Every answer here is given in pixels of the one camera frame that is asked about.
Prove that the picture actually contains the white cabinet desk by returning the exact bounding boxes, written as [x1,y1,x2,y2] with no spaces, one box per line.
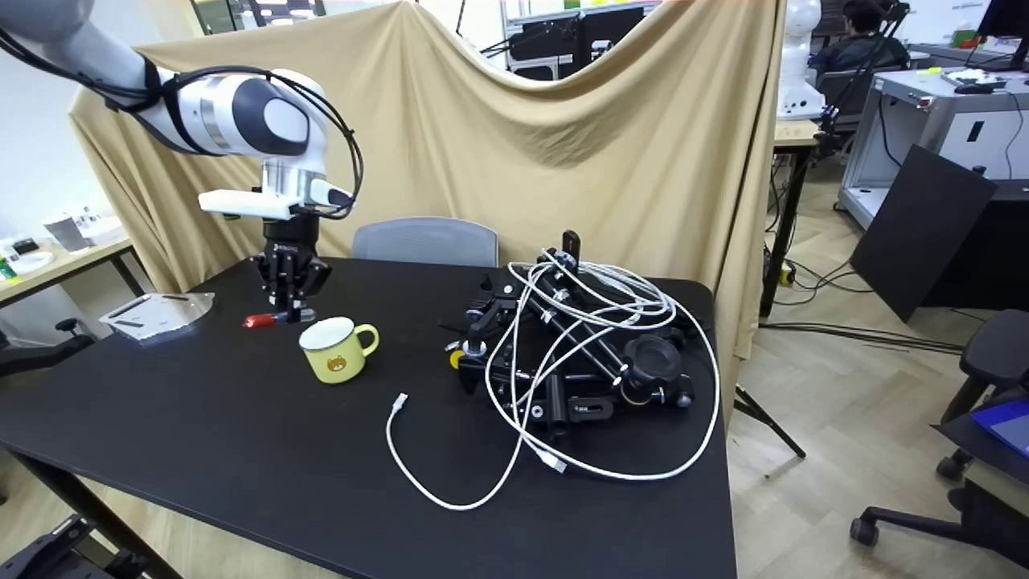
[832,63,1029,234]

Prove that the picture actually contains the grey-blue chair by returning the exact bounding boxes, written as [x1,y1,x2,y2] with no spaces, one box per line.
[350,216,504,270]

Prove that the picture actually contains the black camera rig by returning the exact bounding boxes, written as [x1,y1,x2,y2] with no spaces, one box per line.
[443,225,700,436]

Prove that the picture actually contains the seated person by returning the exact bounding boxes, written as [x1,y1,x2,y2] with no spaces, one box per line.
[813,0,915,80]

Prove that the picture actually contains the yellow enamel mug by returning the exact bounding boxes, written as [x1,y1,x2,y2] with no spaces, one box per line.
[297,316,382,385]

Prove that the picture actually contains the black office chair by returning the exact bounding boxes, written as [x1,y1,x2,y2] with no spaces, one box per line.
[849,309,1029,573]

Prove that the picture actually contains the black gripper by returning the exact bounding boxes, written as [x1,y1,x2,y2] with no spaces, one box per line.
[254,210,330,321]

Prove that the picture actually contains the silver metal plate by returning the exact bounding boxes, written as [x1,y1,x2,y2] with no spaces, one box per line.
[101,290,218,345]

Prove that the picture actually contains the long white USB cable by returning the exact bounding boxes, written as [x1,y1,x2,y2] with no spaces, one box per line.
[382,250,727,513]

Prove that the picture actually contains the black floor cables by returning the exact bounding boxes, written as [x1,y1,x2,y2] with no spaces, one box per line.
[763,254,967,356]

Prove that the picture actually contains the black flat panel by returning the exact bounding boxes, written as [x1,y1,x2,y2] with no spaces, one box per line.
[849,140,1002,325]

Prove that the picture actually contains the wooden desk with black legs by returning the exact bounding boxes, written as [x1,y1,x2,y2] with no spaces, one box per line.
[755,117,828,321]

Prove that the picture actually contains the wooden side desk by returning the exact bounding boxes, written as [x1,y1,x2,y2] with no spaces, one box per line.
[0,229,148,319]

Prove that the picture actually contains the beige cloth backdrop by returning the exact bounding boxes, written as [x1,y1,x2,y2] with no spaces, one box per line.
[69,0,792,366]

